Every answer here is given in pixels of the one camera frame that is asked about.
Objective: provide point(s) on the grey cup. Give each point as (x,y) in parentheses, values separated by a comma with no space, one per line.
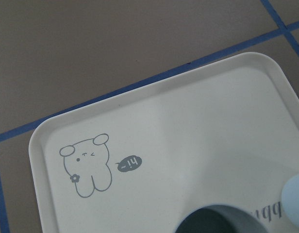
(221,218)

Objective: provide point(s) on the blue cup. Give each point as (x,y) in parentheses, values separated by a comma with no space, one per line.
(290,199)

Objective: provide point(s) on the beige plastic tray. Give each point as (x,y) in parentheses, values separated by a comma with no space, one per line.
(142,161)

